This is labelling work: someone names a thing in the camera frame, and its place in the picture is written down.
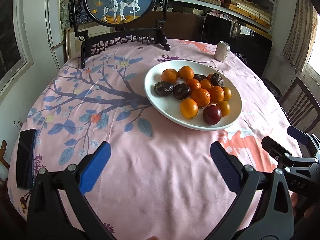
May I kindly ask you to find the small mandarin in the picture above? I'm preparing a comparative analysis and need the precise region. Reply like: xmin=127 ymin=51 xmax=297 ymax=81
xmin=207 ymin=73 xmax=213 ymax=81

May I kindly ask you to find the pink floral tablecloth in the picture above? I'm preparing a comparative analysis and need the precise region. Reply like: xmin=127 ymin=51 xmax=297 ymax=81
xmin=22 ymin=40 xmax=301 ymax=239

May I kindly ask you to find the mandarin at plate back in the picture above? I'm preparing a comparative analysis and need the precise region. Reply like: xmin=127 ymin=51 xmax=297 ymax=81
xmin=178 ymin=66 xmax=194 ymax=80

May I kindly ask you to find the dark passion fruit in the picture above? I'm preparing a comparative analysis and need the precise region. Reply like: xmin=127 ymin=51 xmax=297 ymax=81
xmin=154 ymin=81 xmax=174 ymax=96
xmin=210 ymin=73 xmax=224 ymax=87
xmin=173 ymin=83 xmax=190 ymax=100

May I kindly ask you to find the round deer screen ornament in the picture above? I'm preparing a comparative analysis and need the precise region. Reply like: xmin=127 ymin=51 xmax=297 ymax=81
xmin=70 ymin=0 xmax=171 ymax=68

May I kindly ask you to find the dark passion fruit front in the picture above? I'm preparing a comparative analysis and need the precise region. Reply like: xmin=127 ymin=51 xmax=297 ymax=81
xmin=173 ymin=83 xmax=190 ymax=100

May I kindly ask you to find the red plum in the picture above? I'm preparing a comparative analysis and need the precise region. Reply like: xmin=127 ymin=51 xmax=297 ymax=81
xmin=202 ymin=105 xmax=222 ymax=125

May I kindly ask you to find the white drink can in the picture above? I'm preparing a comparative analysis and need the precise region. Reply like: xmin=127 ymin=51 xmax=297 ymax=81
xmin=214 ymin=41 xmax=231 ymax=62

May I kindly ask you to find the large orange with stem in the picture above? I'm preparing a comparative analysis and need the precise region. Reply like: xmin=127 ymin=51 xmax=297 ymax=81
xmin=190 ymin=88 xmax=210 ymax=108

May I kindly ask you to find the yellow-orange kumquat far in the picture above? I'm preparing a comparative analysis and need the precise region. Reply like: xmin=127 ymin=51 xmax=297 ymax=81
xmin=223 ymin=87 xmax=232 ymax=101

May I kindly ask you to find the small dark fruit on plate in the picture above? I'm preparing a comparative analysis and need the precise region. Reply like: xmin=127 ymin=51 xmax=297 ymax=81
xmin=194 ymin=74 xmax=207 ymax=82

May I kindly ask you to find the yellow-orange kumquat near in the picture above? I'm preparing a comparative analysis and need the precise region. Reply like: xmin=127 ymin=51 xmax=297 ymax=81
xmin=216 ymin=100 xmax=231 ymax=116

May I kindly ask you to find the dark passion fruit back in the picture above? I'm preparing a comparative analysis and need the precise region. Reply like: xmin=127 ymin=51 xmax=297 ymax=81
xmin=210 ymin=73 xmax=224 ymax=87

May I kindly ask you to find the black smartphone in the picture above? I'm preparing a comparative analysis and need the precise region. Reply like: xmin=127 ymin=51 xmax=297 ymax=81
xmin=16 ymin=128 xmax=36 ymax=190

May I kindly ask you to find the person right hand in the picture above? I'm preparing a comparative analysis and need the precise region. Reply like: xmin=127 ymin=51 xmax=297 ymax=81
xmin=291 ymin=192 xmax=317 ymax=219

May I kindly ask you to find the yellow-orange kumquat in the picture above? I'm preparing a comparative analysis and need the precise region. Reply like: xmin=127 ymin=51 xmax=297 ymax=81
xmin=223 ymin=87 xmax=232 ymax=101
xmin=216 ymin=100 xmax=231 ymax=116

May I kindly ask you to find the wooden chair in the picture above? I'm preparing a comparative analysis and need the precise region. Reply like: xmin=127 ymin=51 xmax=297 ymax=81
xmin=279 ymin=77 xmax=319 ymax=133

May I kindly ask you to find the white oval plate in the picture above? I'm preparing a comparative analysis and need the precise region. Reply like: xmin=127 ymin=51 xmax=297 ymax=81
xmin=144 ymin=60 xmax=242 ymax=131

